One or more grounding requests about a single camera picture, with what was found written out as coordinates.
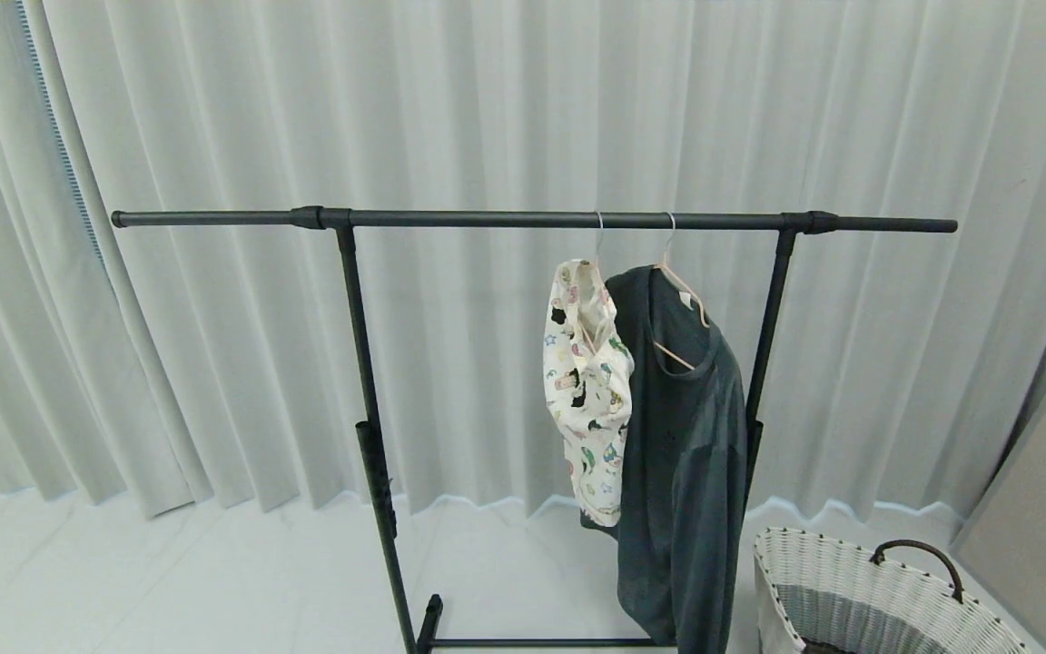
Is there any white laundry basket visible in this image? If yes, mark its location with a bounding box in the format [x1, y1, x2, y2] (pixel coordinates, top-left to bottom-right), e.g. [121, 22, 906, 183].
[753, 527, 1032, 654]

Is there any white curtain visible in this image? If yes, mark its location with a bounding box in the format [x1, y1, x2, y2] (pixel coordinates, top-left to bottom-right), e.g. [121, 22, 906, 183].
[0, 0, 1046, 528]

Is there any cream printed garment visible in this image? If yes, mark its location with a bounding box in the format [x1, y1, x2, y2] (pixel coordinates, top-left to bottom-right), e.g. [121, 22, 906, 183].
[541, 259, 636, 529]

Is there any dark grey long-sleeved shirt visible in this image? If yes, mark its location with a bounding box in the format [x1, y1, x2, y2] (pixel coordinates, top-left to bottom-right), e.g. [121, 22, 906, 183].
[580, 264, 749, 654]

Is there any pink clothes hanger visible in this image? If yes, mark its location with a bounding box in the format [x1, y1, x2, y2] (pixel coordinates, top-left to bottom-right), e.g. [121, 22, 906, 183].
[577, 213, 619, 357]
[651, 213, 711, 372]

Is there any black clothes rack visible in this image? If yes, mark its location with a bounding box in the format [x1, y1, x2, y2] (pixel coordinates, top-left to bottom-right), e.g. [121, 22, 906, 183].
[110, 205, 960, 654]

